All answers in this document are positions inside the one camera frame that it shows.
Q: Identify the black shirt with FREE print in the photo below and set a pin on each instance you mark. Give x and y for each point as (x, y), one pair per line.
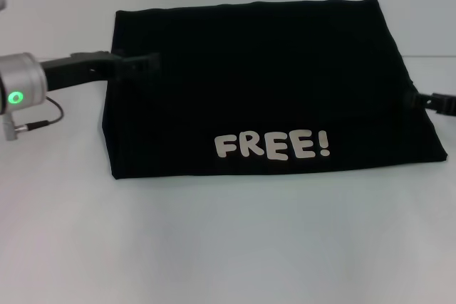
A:
(267, 87)

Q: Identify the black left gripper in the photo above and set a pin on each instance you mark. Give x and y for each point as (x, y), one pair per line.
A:
(78, 69)

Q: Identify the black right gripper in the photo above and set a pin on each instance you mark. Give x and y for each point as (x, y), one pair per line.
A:
(443, 104)

